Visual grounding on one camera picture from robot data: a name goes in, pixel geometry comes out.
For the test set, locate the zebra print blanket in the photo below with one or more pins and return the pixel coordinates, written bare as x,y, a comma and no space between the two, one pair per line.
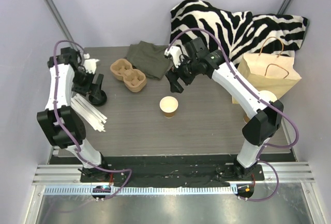
238,32

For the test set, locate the white wrapped straws bundle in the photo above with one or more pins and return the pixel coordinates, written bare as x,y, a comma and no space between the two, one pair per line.
86,110

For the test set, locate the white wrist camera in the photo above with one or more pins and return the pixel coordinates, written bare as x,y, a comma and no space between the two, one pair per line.
90,64
174,53

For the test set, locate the brown paper coffee cup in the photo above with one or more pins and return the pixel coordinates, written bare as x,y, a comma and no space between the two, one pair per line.
168,106

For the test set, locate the olive green cloth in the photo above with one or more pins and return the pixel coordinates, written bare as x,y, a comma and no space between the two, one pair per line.
149,59

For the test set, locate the stack of black lids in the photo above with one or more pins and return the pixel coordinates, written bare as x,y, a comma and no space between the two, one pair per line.
98,102

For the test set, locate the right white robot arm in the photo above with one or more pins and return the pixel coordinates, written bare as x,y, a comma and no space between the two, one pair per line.
264,114

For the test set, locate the brown pulp cup carrier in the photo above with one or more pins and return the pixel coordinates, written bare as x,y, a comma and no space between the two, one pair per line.
133,79

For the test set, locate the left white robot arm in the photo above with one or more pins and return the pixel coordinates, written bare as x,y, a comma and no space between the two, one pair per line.
73,74

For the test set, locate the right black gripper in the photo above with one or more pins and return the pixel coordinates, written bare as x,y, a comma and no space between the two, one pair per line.
181,75

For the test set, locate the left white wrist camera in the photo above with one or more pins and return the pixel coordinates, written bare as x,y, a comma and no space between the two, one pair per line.
90,64

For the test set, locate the aluminium rail frame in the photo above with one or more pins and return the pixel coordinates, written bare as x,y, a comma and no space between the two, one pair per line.
191,187

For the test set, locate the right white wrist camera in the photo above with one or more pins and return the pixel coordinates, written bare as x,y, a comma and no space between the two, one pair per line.
174,53

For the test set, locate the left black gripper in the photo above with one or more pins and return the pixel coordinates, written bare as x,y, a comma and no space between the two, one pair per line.
91,86

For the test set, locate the stack of paper cups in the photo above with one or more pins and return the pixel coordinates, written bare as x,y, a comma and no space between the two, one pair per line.
269,95

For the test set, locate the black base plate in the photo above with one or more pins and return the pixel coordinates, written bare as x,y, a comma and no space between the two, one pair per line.
172,171

